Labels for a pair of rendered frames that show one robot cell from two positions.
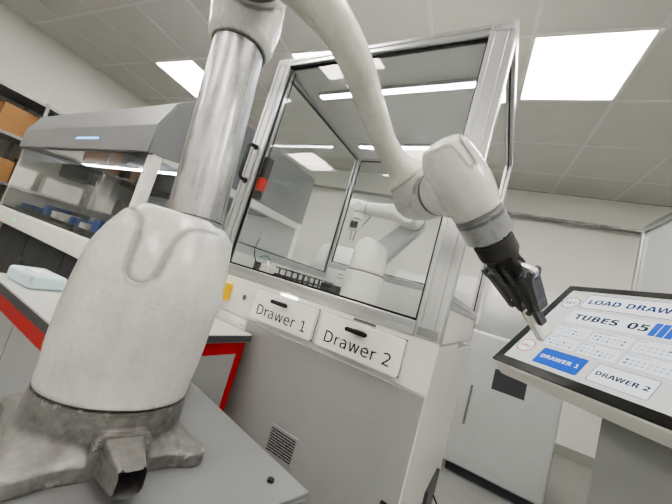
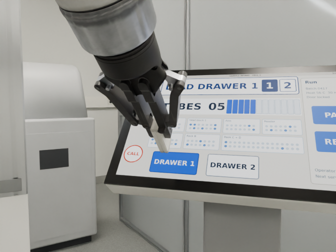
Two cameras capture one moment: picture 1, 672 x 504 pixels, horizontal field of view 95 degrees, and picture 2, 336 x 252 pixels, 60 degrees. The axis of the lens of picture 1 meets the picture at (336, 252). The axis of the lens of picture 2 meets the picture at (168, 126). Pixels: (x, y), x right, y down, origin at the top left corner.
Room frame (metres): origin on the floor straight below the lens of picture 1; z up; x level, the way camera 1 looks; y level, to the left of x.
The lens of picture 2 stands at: (0.37, -0.02, 1.12)
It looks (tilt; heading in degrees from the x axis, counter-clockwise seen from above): 5 degrees down; 301
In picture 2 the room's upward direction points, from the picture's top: straight up
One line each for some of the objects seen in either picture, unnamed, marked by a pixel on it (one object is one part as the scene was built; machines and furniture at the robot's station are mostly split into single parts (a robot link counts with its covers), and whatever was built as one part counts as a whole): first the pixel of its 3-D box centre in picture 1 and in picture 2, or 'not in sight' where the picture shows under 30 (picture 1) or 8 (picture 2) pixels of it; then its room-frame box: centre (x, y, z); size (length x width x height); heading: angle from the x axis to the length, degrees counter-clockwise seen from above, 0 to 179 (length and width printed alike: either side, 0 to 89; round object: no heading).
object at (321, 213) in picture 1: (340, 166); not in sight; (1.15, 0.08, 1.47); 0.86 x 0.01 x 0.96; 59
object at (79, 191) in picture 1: (150, 216); not in sight; (2.32, 1.42, 1.13); 1.78 x 1.14 x 0.45; 59
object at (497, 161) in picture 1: (486, 210); not in sight; (1.29, -0.58, 1.52); 0.87 x 0.01 x 0.86; 149
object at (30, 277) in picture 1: (37, 277); not in sight; (1.01, 0.89, 0.78); 0.15 x 0.10 x 0.04; 66
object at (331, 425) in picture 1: (323, 419); not in sight; (1.54, -0.16, 0.40); 1.03 x 0.95 x 0.80; 59
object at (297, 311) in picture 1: (282, 313); not in sight; (1.15, 0.12, 0.87); 0.29 x 0.02 x 0.11; 59
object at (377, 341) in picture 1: (358, 342); not in sight; (0.99, -0.15, 0.87); 0.29 x 0.02 x 0.11; 59
